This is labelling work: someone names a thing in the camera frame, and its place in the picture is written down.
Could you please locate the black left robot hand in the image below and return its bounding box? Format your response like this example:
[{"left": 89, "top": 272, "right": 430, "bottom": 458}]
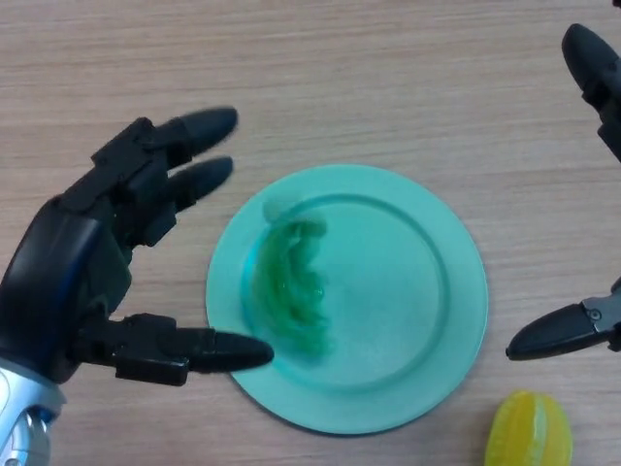
[{"left": 0, "top": 107, "right": 276, "bottom": 387}]

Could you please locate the yellow starfruit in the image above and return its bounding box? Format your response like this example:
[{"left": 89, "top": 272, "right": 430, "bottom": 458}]
[{"left": 483, "top": 389, "right": 573, "bottom": 466}]

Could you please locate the green round plate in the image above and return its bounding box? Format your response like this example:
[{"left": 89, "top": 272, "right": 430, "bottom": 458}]
[{"left": 206, "top": 164, "right": 489, "bottom": 435}]

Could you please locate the green grapes bunch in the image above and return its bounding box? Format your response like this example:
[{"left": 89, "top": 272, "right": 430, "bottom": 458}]
[{"left": 250, "top": 199, "right": 337, "bottom": 357}]

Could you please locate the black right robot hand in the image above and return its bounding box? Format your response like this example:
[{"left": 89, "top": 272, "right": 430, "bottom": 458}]
[{"left": 505, "top": 23, "right": 621, "bottom": 362}]

